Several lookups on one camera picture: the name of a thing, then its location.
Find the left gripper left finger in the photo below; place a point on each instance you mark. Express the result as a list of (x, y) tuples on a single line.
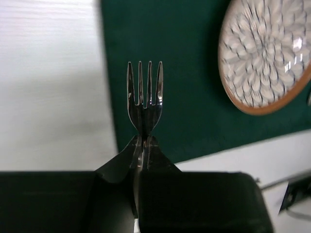
[(99, 201)]

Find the silver fork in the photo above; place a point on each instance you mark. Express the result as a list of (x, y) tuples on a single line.
[(144, 113)]

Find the dark green cloth napkin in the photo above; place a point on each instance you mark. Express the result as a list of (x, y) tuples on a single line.
[(198, 118)]

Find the orange patterned plate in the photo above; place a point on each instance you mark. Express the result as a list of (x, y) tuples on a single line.
[(264, 53)]

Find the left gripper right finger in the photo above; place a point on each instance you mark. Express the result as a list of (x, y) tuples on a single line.
[(173, 201)]

